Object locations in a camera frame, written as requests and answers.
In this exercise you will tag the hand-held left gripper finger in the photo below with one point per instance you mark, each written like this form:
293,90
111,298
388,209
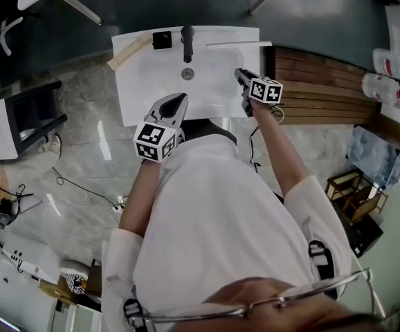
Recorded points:
165,101
181,114

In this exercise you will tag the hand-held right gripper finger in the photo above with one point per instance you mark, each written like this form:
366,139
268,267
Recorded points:
243,78

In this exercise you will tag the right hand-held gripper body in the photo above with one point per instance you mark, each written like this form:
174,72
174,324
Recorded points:
265,90

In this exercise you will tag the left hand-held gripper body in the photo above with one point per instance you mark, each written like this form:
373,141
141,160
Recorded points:
153,140

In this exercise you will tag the person's right forearm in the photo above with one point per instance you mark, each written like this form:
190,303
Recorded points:
279,150

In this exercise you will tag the person's left forearm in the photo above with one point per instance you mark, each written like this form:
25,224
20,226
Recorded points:
141,195

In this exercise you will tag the white sink vanity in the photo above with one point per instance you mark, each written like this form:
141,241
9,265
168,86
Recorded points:
151,88

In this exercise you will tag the person's black trousers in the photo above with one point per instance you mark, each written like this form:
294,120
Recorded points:
207,130

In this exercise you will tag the metal sink drain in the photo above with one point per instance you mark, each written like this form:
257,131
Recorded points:
187,73

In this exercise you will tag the wooden slatted platform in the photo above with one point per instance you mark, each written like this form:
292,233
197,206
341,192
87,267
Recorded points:
324,88

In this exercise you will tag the black faucet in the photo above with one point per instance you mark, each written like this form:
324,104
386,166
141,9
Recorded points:
187,45

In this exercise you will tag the black square soap dish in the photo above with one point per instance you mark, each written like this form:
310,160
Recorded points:
162,40

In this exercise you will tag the person's white shirt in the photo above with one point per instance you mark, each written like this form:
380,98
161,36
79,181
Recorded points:
220,220

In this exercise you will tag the white plastic bags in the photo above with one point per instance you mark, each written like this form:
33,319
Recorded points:
383,88

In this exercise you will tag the clear plastic wrapped bundle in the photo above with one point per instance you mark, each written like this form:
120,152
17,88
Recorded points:
376,154

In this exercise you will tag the white plastic jug red label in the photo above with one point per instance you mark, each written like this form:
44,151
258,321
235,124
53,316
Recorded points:
392,62

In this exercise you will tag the striped cloth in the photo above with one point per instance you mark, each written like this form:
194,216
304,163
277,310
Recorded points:
74,283

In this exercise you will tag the white flat box black dots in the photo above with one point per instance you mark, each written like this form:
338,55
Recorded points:
30,261

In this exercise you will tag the person's head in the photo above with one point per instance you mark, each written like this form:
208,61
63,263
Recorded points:
272,310

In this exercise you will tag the wooden frame rack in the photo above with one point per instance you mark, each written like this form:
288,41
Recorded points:
357,195

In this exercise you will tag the person's metal frame glasses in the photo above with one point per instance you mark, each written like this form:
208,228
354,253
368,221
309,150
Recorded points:
255,304

